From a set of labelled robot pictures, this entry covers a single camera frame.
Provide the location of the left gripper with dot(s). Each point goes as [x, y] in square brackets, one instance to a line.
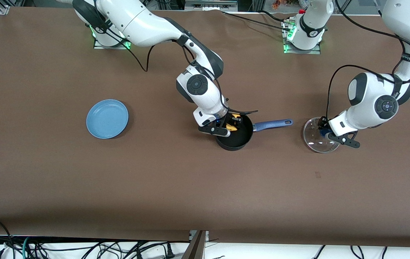
[322, 123]

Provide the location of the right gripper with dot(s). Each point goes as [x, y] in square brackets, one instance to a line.
[228, 118]

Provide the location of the yellow potato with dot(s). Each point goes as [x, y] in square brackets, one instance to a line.
[231, 126]

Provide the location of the glass lid with blue knob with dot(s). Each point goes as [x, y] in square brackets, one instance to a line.
[314, 138]

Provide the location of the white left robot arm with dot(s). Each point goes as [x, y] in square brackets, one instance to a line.
[370, 93]

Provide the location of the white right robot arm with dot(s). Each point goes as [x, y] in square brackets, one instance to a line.
[136, 21]

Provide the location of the brown table cover sheet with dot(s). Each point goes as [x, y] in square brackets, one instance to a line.
[190, 180]

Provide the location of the blue round plate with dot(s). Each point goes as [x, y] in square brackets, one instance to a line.
[107, 118]

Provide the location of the orange background items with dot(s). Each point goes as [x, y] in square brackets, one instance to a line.
[278, 4]

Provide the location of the black power plug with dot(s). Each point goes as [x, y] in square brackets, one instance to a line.
[170, 251]

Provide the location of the aluminium corner profile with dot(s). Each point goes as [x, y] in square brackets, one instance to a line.
[3, 9]

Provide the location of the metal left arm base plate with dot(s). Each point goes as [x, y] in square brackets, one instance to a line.
[298, 51]

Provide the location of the aluminium frame bar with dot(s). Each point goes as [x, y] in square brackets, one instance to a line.
[208, 5]

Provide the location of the aluminium post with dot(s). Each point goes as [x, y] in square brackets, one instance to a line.
[196, 248]

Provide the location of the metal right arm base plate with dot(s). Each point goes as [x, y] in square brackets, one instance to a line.
[118, 46]

